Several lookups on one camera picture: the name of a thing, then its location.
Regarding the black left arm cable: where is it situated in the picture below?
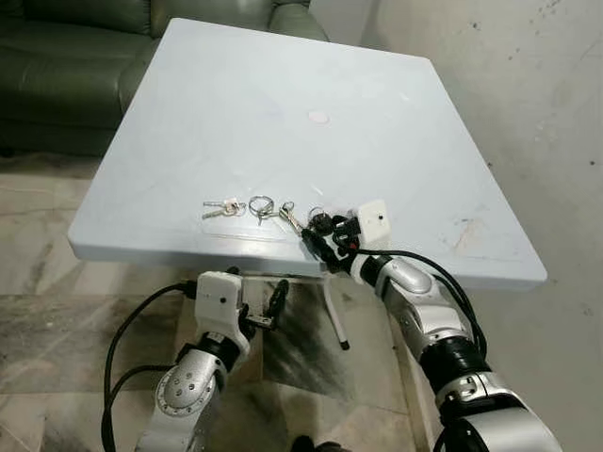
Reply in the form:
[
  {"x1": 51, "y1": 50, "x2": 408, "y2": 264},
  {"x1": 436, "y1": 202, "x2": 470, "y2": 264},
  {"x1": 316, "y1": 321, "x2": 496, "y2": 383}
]
[{"x1": 101, "y1": 280, "x2": 199, "y2": 452}]

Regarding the white table leg black foot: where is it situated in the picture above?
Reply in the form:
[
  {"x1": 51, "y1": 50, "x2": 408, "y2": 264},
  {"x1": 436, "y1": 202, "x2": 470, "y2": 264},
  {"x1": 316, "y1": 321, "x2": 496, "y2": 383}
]
[{"x1": 323, "y1": 276, "x2": 352, "y2": 351}]

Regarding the green leather sofa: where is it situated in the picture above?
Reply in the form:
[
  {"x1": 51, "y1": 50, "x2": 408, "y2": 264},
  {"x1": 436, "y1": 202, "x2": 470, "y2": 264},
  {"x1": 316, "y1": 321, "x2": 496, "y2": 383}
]
[{"x1": 0, "y1": 0, "x2": 326, "y2": 158}]

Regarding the white plastic table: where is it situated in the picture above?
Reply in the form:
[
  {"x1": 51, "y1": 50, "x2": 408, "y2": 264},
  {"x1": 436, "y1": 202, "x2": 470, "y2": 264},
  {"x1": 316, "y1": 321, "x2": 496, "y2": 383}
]
[{"x1": 68, "y1": 17, "x2": 548, "y2": 290}]

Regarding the single brass key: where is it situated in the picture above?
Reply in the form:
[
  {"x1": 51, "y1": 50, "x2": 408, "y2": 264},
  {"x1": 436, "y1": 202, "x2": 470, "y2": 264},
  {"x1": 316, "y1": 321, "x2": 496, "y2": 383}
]
[{"x1": 279, "y1": 201, "x2": 306, "y2": 234}]

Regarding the large key ring with key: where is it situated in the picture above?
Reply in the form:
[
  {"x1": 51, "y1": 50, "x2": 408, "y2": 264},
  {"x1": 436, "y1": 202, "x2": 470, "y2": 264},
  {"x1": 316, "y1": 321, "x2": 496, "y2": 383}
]
[{"x1": 248, "y1": 194, "x2": 280, "y2": 225}]

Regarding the silver key bunch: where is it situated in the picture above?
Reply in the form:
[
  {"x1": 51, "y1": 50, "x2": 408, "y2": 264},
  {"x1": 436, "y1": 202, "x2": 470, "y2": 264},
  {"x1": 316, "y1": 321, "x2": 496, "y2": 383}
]
[{"x1": 201, "y1": 198, "x2": 248, "y2": 221}]

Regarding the dark robot foot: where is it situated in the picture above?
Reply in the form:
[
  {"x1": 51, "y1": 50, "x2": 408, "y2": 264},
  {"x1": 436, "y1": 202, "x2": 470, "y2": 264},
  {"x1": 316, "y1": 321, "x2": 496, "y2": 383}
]
[{"x1": 289, "y1": 434, "x2": 346, "y2": 452}]

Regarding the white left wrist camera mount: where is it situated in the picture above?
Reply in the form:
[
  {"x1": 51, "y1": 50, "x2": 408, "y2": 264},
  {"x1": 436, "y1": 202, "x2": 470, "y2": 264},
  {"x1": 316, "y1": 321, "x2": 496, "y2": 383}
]
[{"x1": 193, "y1": 270, "x2": 248, "y2": 342}]

